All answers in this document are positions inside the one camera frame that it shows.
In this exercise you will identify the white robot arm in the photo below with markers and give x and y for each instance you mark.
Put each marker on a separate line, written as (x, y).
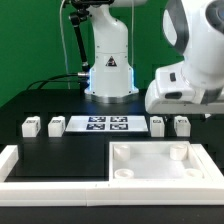
(195, 28)

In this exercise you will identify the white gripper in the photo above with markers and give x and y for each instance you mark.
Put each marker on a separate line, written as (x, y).
(171, 93)

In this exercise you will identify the white square tabletop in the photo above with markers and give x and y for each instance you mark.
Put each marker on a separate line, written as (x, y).
(153, 160)

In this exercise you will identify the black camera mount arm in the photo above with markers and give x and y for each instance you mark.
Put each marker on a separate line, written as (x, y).
(80, 15)

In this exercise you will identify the white U-shaped fence wall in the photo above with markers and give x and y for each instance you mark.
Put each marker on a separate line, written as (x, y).
(190, 191)

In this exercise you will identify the white marker plate with tags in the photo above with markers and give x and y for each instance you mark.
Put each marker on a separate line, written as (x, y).
(107, 124)

